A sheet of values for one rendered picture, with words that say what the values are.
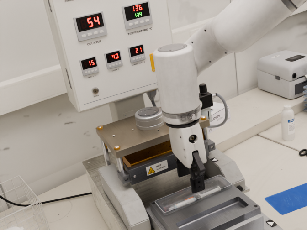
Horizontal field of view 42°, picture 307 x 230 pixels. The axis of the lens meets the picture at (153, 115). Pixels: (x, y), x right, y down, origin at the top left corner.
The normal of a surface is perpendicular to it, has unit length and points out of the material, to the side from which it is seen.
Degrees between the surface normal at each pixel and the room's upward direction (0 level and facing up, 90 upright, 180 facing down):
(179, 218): 0
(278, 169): 0
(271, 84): 90
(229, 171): 40
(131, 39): 90
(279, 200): 0
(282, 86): 90
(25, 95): 90
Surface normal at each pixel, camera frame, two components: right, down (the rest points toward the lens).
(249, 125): -0.16, -0.90
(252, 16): -0.31, 0.33
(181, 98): 0.11, 0.38
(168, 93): -0.50, 0.42
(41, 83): 0.55, 0.26
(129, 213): 0.14, -0.49
